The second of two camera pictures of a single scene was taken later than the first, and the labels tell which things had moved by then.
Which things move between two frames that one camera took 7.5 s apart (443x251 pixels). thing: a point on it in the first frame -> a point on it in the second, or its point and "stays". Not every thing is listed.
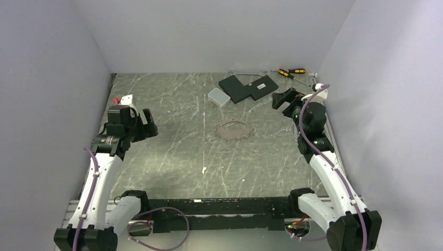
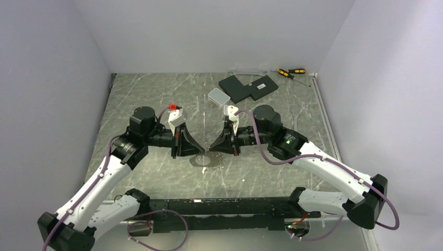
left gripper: (148, 130) -> (185, 143)
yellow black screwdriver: (284, 73) stays
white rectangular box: (218, 98) stays
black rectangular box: (260, 87) stays
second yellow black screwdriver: (294, 70) stays
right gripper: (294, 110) -> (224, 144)
